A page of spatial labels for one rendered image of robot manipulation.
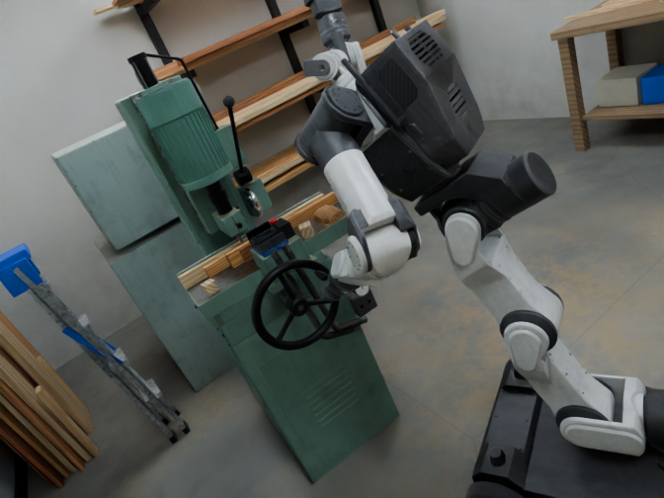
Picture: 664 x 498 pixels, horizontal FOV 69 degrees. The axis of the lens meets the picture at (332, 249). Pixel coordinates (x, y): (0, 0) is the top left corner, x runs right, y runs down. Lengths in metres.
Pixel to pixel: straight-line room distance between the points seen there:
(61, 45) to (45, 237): 1.32
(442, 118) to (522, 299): 0.53
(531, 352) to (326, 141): 0.77
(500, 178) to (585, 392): 0.70
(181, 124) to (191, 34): 2.67
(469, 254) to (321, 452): 1.09
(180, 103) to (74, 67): 2.48
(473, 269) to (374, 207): 0.44
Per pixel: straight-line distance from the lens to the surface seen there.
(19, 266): 2.31
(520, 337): 1.36
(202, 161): 1.57
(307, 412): 1.90
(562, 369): 1.51
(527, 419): 1.77
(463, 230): 1.21
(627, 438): 1.57
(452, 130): 1.10
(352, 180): 0.94
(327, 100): 0.99
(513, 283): 1.32
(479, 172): 1.16
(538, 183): 1.15
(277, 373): 1.76
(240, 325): 1.64
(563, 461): 1.70
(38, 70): 3.97
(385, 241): 0.92
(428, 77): 1.09
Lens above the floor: 1.53
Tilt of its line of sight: 25 degrees down
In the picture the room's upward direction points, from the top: 24 degrees counter-clockwise
